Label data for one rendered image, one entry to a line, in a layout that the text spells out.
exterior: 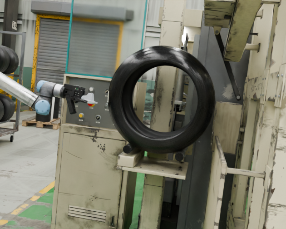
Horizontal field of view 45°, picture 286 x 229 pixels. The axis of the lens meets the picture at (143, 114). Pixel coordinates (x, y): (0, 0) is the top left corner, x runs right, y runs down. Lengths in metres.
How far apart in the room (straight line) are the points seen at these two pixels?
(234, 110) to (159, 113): 0.46
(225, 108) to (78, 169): 1.17
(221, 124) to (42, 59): 10.00
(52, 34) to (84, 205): 9.47
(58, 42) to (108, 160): 9.28
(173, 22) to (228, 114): 0.65
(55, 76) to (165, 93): 9.57
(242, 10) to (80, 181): 1.67
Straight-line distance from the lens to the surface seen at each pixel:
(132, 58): 1.83
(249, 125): 2.12
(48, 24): 11.81
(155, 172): 1.85
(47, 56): 11.70
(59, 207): 2.75
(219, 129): 2.10
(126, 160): 1.86
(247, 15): 1.62
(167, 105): 2.17
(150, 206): 2.30
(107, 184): 2.57
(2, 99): 6.20
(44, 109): 1.92
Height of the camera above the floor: 1.25
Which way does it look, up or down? 5 degrees down
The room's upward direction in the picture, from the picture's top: 6 degrees clockwise
